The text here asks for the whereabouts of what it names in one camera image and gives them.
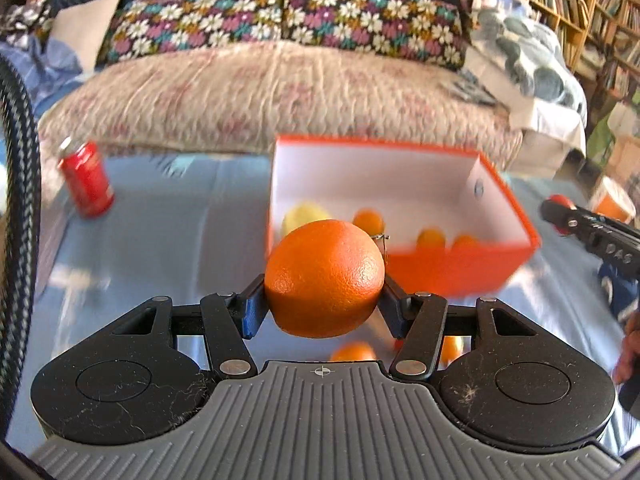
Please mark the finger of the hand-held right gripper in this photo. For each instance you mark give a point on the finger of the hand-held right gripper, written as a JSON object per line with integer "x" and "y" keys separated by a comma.
{"x": 585, "y": 225}

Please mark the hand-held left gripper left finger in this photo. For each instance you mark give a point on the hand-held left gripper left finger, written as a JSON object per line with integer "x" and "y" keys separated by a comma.
{"x": 252, "y": 307}

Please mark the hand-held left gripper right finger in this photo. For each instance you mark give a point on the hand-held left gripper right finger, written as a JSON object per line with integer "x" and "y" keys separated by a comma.
{"x": 395, "y": 310}

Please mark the small red fruit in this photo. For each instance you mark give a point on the small red fruit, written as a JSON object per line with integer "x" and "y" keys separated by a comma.
{"x": 562, "y": 201}

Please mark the small orange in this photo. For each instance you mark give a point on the small orange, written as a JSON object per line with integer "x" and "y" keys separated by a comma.
{"x": 465, "y": 242}
{"x": 454, "y": 350}
{"x": 431, "y": 239}
{"x": 367, "y": 220}
{"x": 352, "y": 352}

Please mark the orange cardboard box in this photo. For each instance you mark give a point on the orange cardboard box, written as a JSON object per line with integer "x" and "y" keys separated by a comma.
{"x": 450, "y": 270}

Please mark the large orange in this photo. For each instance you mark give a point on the large orange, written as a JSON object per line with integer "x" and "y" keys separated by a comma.
{"x": 325, "y": 280}

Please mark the person's right hand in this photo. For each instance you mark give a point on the person's right hand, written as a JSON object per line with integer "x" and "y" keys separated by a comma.
{"x": 630, "y": 355}

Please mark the orange cup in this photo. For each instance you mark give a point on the orange cup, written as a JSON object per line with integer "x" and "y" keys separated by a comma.
{"x": 612, "y": 205}

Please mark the navy cloth with white trim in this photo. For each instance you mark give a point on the navy cloth with white trim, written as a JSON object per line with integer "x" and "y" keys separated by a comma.
{"x": 622, "y": 295}

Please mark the blue patterned tablecloth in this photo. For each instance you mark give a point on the blue patterned tablecloth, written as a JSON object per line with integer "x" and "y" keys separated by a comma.
{"x": 175, "y": 240}

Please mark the large yellow fruit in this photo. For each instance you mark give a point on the large yellow fruit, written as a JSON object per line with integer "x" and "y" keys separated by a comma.
{"x": 302, "y": 217}

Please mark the white blanket with blue dots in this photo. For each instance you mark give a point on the white blanket with blue dots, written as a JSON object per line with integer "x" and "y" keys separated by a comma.
{"x": 525, "y": 60}

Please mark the red soda can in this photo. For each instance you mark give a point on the red soda can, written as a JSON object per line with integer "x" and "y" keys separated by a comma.
{"x": 85, "y": 180}

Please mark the wooden bookshelf with books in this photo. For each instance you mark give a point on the wooden bookshelf with books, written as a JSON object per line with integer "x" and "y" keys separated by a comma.
{"x": 600, "y": 10}

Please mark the white pillow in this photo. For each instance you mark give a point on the white pillow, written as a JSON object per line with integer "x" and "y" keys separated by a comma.
{"x": 85, "y": 35}

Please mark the crumpled blue striped sheet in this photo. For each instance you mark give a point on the crumpled blue striped sheet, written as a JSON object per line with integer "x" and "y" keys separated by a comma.
{"x": 40, "y": 65}

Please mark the black white patterned cloth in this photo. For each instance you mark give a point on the black white patterned cloth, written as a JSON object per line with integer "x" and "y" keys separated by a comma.
{"x": 25, "y": 15}

